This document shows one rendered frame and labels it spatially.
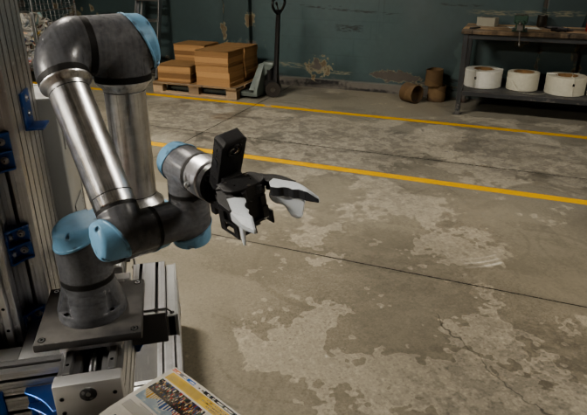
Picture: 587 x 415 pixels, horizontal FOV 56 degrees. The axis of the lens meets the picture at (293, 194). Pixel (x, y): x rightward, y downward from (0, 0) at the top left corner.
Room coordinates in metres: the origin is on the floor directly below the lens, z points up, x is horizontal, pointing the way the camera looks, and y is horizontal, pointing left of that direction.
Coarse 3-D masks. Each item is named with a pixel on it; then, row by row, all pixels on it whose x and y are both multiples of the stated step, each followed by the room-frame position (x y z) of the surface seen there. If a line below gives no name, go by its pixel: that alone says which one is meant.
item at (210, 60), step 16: (176, 48) 7.32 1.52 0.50; (192, 48) 7.23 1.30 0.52; (208, 48) 6.91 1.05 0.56; (224, 48) 6.91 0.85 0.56; (240, 48) 6.90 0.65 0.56; (256, 48) 7.28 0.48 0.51; (160, 64) 6.96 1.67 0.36; (176, 64) 6.96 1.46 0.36; (192, 64) 6.95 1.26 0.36; (208, 64) 6.70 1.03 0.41; (224, 64) 6.62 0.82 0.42; (240, 64) 6.88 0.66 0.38; (256, 64) 7.27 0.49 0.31; (160, 80) 6.95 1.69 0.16; (176, 80) 6.87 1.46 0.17; (192, 80) 6.86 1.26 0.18; (208, 80) 6.70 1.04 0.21; (224, 80) 6.61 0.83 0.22; (240, 80) 6.85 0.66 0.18; (208, 96) 6.69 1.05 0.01; (224, 96) 6.65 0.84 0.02
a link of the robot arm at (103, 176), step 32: (64, 32) 1.04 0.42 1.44; (64, 64) 1.00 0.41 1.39; (64, 96) 0.97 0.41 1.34; (64, 128) 0.95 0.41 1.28; (96, 128) 0.94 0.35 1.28; (96, 160) 0.90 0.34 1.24; (96, 192) 0.87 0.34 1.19; (128, 192) 0.89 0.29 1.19; (96, 224) 0.83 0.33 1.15; (128, 224) 0.84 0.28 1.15; (160, 224) 0.86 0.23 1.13; (128, 256) 0.83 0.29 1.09
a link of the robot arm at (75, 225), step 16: (64, 224) 1.05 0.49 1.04; (80, 224) 1.05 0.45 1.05; (64, 240) 1.01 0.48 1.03; (80, 240) 1.01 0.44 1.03; (64, 256) 1.01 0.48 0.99; (80, 256) 1.01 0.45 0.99; (96, 256) 1.02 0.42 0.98; (64, 272) 1.01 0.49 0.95; (80, 272) 1.00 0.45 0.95; (96, 272) 1.02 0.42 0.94; (112, 272) 1.06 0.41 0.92
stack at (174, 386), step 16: (176, 368) 0.85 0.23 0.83; (144, 384) 0.80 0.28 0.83; (160, 384) 0.80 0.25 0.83; (176, 384) 0.80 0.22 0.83; (192, 384) 0.80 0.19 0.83; (128, 400) 0.76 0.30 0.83; (144, 400) 0.76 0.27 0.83; (160, 400) 0.76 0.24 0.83; (176, 400) 0.76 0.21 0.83; (192, 400) 0.76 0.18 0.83; (208, 400) 0.76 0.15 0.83
